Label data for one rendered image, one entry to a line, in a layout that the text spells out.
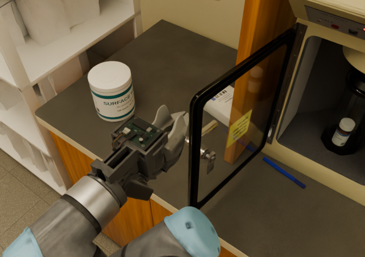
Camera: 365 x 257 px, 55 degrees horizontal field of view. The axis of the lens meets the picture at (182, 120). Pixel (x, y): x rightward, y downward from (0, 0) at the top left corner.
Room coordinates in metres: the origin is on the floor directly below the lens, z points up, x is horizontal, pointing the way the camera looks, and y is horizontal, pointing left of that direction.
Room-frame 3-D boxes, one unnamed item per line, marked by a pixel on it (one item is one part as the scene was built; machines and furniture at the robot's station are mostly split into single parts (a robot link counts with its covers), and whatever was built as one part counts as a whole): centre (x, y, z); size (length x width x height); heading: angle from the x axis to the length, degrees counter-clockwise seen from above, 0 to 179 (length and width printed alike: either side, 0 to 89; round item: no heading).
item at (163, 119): (0.42, 0.03, 1.33); 0.09 x 0.03 x 0.06; 144
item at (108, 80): (0.82, 0.22, 1.02); 0.13 x 0.13 x 0.15
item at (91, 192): (0.26, 0.13, 1.33); 0.08 x 0.05 x 0.08; 54
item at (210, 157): (0.43, -0.06, 1.18); 0.02 x 0.02 x 0.06; 45
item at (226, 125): (0.51, -0.12, 1.19); 0.30 x 0.01 x 0.40; 135
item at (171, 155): (0.36, 0.03, 1.31); 0.09 x 0.05 x 0.02; 144
